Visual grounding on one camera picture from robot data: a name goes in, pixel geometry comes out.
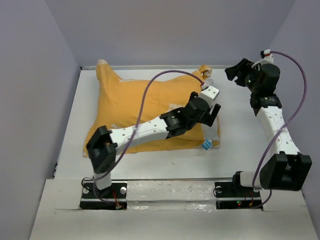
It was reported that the purple camera cable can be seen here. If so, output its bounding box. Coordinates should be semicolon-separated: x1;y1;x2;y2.
93;69;206;207
251;50;307;208

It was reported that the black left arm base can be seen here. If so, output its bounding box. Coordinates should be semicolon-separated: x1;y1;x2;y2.
79;177;128;211

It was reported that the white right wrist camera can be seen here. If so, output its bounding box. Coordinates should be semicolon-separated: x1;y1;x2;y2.
251;49;274;68

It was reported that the yellow pillowcase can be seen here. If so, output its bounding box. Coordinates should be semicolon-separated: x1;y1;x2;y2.
85;59;212;154

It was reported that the white front board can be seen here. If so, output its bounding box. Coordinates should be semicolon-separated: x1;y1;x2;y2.
30;179;317;240

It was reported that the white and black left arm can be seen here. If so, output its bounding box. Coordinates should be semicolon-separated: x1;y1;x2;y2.
86;86;221;198

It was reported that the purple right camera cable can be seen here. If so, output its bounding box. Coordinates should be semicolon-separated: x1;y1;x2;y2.
251;50;307;208

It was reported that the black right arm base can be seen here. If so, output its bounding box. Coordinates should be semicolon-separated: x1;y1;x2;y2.
212;171;263;210

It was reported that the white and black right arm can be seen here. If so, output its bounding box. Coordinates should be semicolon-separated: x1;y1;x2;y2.
225;58;312;196

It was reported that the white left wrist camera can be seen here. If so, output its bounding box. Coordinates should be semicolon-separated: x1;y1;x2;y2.
198;86;220;107

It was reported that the white pillow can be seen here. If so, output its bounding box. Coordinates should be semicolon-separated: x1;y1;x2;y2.
201;79;220;150

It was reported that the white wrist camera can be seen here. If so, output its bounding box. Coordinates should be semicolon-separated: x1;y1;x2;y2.
251;49;274;68
198;86;220;107

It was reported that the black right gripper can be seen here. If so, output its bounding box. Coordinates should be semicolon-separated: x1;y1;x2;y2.
225;57;262;93

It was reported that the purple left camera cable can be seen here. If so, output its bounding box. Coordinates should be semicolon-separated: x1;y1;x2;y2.
93;69;206;207

